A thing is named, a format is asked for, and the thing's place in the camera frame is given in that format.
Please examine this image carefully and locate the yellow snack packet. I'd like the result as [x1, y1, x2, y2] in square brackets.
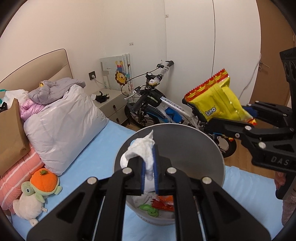
[184, 69, 256, 124]

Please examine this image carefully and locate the white tissue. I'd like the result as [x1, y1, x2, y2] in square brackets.
[120, 130, 155, 193]

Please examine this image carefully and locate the grey metal trash bin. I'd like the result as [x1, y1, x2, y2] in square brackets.
[113, 123, 226, 227]

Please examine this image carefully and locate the right hand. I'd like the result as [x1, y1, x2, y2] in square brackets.
[274, 172, 295, 226]

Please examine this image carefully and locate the white plush seal toy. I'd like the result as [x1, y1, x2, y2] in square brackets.
[13, 193, 48, 226]

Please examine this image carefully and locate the green orange plush turtle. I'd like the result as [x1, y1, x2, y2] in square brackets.
[21, 168, 62, 203]

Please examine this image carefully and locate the red wrapper in bin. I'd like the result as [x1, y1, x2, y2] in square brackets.
[152, 195, 175, 212]

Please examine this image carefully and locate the pink striped folded quilt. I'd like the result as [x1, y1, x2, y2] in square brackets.
[0, 144, 44, 214]

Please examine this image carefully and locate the brown wooden door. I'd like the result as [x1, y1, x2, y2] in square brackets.
[250, 1, 295, 105]

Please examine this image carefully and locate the white children's bicycle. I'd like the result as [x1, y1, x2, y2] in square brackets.
[125, 60, 237, 158]

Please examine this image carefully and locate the white plastic-wrapped pillow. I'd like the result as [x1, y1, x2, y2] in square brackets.
[23, 85, 109, 176]

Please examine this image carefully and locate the brown paper bag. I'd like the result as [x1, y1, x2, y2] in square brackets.
[0, 99, 30, 175]

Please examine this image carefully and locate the pink shiny garment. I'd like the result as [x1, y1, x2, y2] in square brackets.
[20, 99, 45, 122]

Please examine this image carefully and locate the grey bedside cabinet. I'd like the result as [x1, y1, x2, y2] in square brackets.
[91, 89, 127, 125]

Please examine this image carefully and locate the black object on cabinet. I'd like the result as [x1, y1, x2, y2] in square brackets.
[95, 91, 110, 103]

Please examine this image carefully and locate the lion cartoon board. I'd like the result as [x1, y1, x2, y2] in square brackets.
[99, 53, 133, 96]

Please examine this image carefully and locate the grey lilac jacket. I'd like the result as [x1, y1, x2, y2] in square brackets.
[29, 77, 86, 105]

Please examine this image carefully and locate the beige bed headboard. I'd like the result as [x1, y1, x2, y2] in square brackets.
[1, 49, 73, 91]

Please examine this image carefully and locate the wall power socket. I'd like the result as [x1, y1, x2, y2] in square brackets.
[89, 71, 96, 80]

